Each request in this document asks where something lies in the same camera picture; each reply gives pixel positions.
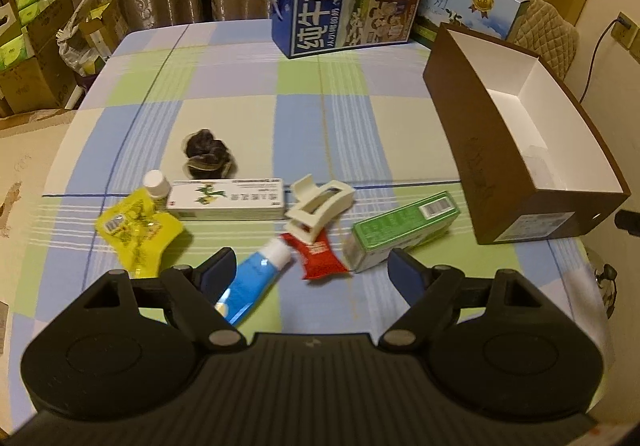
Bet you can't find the cream hair claw clip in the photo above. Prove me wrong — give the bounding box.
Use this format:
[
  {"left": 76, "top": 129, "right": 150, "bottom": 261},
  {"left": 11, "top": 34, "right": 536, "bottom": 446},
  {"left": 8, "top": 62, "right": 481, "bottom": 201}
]
[{"left": 284, "top": 174, "right": 355, "bottom": 245}]

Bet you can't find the red candy packet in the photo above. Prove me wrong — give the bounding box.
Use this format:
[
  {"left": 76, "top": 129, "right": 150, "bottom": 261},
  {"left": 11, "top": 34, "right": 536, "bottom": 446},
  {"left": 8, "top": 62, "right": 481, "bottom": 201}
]
[{"left": 281, "top": 229, "right": 349, "bottom": 281}]

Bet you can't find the dark velvet scrunchie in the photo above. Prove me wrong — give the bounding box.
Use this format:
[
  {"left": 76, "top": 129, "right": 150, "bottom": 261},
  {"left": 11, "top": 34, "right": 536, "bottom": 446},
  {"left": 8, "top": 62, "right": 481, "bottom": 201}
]
[{"left": 183, "top": 129, "right": 236, "bottom": 180}]

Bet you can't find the green white medicine box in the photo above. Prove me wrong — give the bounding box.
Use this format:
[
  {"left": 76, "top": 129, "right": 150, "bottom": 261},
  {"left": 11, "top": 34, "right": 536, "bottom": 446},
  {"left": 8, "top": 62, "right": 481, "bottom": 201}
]
[{"left": 343, "top": 192, "right": 460, "bottom": 273}]

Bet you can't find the cardboard box with tissue packs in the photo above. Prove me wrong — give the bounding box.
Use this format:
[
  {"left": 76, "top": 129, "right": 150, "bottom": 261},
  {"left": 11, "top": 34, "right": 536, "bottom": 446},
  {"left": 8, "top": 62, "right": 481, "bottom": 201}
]
[{"left": 1, "top": 0, "right": 76, "bottom": 114}]

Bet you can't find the checkered bed sheet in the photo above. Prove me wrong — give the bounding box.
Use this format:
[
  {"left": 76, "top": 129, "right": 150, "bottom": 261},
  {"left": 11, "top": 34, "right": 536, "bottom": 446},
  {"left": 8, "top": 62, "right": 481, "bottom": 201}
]
[{"left": 8, "top": 18, "right": 614, "bottom": 432}]

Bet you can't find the yellow snack pouch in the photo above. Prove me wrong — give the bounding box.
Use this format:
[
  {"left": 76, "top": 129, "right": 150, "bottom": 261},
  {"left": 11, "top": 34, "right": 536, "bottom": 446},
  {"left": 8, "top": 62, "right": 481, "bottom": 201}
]
[{"left": 96, "top": 188, "right": 183, "bottom": 278}]

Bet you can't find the open cardboard box with bag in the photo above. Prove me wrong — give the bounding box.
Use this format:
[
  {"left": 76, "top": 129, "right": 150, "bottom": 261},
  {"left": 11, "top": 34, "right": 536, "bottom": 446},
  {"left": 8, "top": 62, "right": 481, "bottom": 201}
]
[{"left": 56, "top": 0, "right": 129, "bottom": 77}]

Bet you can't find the blue toothpaste tube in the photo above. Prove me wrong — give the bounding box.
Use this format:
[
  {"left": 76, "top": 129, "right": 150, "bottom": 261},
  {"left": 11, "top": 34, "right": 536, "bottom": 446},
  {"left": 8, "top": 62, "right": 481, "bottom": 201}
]
[{"left": 215, "top": 237, "right": 292, "bottom": 326}]

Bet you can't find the small white medicine bottle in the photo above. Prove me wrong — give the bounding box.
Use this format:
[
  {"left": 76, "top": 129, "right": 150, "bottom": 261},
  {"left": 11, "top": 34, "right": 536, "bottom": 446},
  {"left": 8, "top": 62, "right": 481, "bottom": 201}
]
[{"left": 142, "top": 170, "right": 171, "bottom": 199}]

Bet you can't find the white ointment box with bird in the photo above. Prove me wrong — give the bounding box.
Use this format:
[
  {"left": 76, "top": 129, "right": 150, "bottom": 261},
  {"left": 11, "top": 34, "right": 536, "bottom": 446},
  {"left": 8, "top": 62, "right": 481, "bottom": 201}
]
[{"left": 167, "top": 179, "right": 285, "bottom": 221}]

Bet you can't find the light blue milk carton box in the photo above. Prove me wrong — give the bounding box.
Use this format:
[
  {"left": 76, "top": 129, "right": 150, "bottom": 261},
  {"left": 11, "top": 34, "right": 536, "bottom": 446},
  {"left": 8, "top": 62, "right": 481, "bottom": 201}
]
[{"left": 411, "top": 0, "right": 529, "bottom": 48}]

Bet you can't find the brown cardboard shoe box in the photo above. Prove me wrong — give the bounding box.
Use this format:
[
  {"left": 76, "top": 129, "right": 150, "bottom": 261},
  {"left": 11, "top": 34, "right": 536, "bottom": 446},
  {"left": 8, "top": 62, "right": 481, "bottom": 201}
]
[{"left": 423, "top": 24, "right": 631, "bottom": 245}]

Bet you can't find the wall power socket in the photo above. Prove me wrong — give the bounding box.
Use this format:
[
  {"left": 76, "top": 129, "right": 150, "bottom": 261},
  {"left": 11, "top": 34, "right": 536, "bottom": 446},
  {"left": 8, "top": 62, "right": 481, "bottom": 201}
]
[{"left": 611, "top": 12, "right": 640, "bottom": 62}]

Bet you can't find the beige quilted chair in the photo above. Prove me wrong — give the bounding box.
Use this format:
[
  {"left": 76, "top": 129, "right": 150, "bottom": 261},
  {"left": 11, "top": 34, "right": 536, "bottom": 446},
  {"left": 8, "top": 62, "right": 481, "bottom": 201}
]
[{"left": 511, "top": 0, "right": 579, "bottom": 79}]

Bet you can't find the black power cable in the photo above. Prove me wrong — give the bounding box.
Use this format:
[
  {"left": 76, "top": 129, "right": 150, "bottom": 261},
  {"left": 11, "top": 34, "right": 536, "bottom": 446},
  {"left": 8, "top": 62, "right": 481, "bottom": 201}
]
[{"left": 578, "top": 18, "right": 624, "bottom": 103}]

